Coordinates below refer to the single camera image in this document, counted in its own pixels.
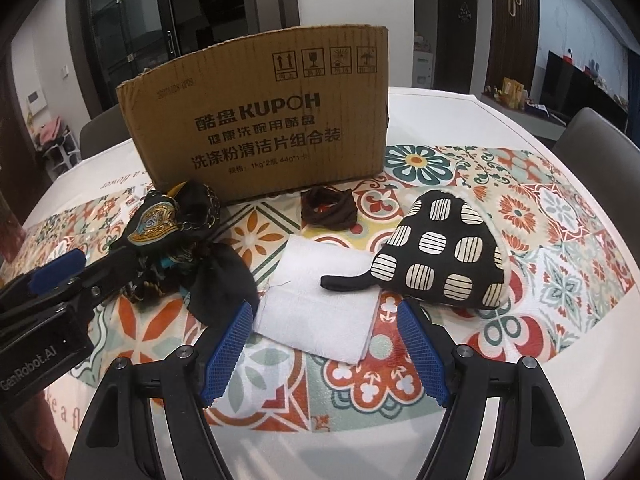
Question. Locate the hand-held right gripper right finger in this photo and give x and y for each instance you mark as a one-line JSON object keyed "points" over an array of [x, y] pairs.
{"points": [[422, 355]]}

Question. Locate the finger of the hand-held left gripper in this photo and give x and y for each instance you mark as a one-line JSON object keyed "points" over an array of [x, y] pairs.
{"points": [[105, 280], [57, 267]]}

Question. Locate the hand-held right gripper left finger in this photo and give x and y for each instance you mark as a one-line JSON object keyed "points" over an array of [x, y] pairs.
{"points": [[225, 350]]}

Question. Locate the black patterned scarf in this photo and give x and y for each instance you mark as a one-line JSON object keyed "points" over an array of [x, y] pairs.
{"points": [[170, 240]]}

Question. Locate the white gauze towel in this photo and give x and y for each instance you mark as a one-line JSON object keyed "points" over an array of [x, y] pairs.
{"points": [[320, 300]]}

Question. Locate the black pouch with white patches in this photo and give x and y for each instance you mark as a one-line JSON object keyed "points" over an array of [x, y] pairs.
{"points": [[445, 250]]}

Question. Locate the brown cardboard box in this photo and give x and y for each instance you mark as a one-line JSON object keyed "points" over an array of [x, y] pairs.
{"points": [[250, 125]]}

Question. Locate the white storage rack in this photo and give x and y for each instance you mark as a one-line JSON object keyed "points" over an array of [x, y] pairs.
{"points": [[57, 145]]}

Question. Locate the grey dining chair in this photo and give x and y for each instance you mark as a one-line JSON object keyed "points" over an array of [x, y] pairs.
{"points": [[600, 145], [105, 132]]}

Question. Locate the brown hair band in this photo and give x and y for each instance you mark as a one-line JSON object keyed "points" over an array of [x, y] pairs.
{"points": [[330, 210]]}

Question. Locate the dark sliding glass door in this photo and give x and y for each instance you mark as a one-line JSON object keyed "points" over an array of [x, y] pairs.
{"points": [[135, 25]]}

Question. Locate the white television stand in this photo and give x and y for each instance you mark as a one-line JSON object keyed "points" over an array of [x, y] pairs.
{"points": [[525, 115]]}

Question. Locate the yellow paper bag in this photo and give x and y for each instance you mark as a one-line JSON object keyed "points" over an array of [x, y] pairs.
{"points": [[512, 92]]}

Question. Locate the small white cabinet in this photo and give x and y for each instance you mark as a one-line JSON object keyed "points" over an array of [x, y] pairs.
{"points": [[422, 62]]}

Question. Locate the black television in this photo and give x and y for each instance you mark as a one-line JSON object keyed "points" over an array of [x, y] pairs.
{"points": [[580, 90]]}

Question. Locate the dark wooden door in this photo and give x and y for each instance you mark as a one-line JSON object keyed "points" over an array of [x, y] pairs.
{"points": [[462, 20]]}

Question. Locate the white wall intercom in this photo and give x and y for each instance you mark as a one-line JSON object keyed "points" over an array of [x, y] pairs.
{"points": [[36, 102]]}

